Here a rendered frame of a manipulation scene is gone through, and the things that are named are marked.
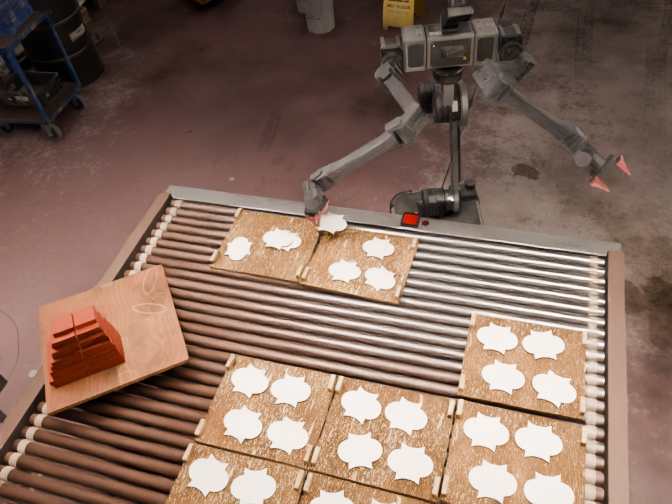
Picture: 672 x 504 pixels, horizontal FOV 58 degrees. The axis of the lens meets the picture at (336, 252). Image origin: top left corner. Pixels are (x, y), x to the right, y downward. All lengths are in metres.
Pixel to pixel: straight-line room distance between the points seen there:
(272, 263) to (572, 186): 2.39
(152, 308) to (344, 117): 2.87
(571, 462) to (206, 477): 1.15
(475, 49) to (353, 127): 2.17
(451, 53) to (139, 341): 1.69
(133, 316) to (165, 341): 0.19
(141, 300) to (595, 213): 2.84
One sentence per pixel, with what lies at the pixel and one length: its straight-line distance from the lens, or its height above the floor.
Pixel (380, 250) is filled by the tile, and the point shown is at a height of 0.94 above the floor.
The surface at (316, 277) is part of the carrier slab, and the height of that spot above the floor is 0.94.
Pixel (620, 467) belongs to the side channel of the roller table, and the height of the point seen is 0.95.
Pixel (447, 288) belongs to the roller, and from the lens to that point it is 2.47.
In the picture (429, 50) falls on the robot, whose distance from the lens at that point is 2.74.
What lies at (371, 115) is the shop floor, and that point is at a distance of 4.90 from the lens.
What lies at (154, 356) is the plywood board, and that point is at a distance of 2.32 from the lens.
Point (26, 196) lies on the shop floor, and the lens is 5.10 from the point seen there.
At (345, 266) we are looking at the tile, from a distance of 2.51.
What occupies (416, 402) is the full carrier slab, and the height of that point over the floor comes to 0.94.
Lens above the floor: 2.85
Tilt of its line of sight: 48 degrees down
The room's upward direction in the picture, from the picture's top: 8 degrees counter-clockwise
